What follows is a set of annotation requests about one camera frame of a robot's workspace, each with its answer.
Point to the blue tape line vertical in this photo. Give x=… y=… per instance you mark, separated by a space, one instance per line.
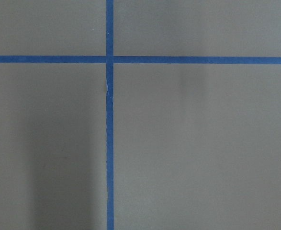
x=109 y=114

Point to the blue tape line horizontal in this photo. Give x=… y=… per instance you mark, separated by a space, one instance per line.
x=141 y=59

